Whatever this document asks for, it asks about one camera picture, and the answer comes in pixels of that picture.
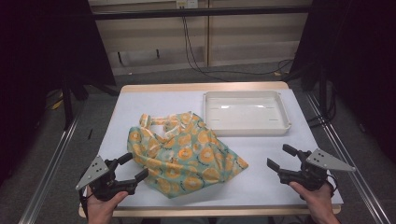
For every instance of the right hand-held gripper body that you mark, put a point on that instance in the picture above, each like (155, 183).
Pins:
(311, 175)

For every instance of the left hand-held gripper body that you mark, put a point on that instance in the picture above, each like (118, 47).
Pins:
(102, 183)

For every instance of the green orange-print cloth bag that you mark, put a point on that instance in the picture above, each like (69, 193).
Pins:
(186, 155)

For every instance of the person's left hand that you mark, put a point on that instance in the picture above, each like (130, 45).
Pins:
(101, 210)

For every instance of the person's right hand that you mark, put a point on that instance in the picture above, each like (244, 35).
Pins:
(320, 205)

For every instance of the white table mat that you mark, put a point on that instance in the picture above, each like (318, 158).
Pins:
(274, 186)

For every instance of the white plastic tray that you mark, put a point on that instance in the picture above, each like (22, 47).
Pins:
(246, 115)

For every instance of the black metal stand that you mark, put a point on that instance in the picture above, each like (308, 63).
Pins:
(67, 105)

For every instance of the dark curtain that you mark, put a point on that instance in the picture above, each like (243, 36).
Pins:
(46, 46)
(358, 62)

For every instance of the black horizontal bar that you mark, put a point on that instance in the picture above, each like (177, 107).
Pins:
(199, 13)

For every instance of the aluminium rail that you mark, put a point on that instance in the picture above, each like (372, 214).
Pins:
(46, 177)
(348, 155)

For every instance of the white wall outlet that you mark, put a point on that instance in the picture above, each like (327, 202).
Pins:
(186, 3)

